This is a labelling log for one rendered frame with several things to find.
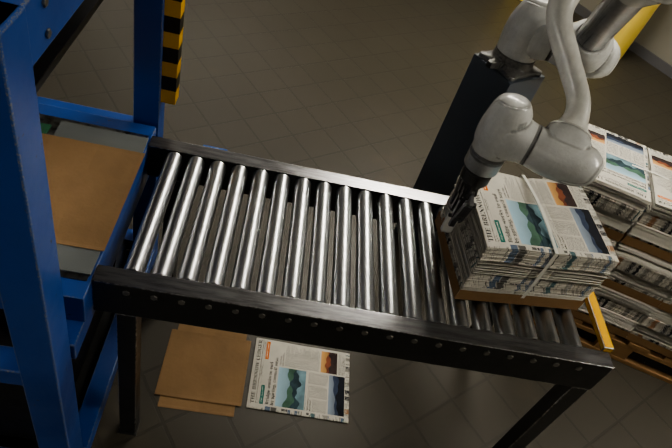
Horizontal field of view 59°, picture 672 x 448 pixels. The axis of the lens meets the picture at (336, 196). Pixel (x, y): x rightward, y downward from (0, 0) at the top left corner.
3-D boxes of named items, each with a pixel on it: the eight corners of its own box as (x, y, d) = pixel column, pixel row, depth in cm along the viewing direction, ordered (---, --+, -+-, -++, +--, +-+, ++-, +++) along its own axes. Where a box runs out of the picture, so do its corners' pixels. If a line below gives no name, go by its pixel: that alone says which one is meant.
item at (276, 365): (349, 353, 232) (349, 352, 232) (348, 423, 212) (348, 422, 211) (256, 338, 227) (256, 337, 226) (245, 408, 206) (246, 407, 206)
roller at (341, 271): (349, 196, 185) (354, 184, 182) (347, 321, 151) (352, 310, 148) (334, 193, 185) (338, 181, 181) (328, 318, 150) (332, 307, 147)
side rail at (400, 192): (545, 241, 203) (562, 218, 195) (549, 253, 199) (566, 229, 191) (151, 163, 185) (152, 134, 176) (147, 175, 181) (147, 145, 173)
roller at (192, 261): (226, 171, 180) (228, 159, 177) (194, 296, 146) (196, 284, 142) (210, 168, 179) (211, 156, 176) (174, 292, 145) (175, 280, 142)
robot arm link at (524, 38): (500, 35, 224) (526, -20, 209) (545, 54, 221) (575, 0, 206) (491, 51, 212) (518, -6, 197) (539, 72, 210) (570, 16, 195)
